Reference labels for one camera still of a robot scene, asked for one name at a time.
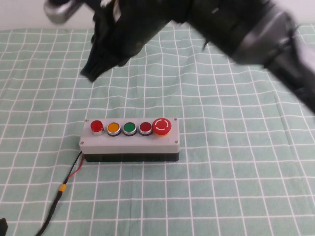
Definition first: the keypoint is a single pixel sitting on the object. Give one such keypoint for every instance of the grey black button control box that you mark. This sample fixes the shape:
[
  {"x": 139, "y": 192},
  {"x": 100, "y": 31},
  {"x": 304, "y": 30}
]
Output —
[{"x": 128, "y": 147}]

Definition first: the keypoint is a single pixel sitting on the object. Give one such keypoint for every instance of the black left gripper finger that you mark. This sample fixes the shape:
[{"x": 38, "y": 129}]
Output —
[{"x": 3, "y": 227}]

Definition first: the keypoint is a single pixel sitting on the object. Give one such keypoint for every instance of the green white checked tablecloth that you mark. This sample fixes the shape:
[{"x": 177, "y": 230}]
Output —
[{"x": 221, "y": 147}]

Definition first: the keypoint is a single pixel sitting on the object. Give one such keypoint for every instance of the green round push button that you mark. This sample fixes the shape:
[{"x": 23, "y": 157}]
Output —
[{"x": 129, "y": 127}]

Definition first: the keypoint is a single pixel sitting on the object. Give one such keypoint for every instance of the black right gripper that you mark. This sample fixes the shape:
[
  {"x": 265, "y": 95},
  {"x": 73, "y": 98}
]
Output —
[{"x": 133, "y": 22}]

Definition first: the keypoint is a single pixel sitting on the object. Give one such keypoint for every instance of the red illuminated push button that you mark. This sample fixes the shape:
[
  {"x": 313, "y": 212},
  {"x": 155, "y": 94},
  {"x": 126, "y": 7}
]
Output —
[{"x": 96, "y": 126}]

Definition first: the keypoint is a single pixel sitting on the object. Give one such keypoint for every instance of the dark red round push button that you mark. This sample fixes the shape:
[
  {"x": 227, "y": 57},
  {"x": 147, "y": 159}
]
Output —
[{"x": 145, "y": 127}]

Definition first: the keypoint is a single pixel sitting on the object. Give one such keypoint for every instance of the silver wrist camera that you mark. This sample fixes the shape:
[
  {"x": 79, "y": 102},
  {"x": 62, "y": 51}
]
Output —
[{"x": 59, "y": 12}]

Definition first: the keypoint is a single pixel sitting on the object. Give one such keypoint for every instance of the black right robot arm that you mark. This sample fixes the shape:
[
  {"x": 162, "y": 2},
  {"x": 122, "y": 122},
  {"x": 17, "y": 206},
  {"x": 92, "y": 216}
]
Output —
[{"x": 258, "y": 37}]

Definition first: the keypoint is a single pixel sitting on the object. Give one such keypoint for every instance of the red mushroom emergency stop button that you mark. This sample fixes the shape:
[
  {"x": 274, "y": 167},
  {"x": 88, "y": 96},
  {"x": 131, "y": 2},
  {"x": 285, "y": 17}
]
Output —
[{"x": 161, "y": 126}]

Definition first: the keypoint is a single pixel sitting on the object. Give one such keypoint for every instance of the yellow round push button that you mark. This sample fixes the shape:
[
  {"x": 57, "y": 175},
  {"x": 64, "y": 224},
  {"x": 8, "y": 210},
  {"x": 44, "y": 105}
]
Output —
[{"x": 113, "y": 127}]

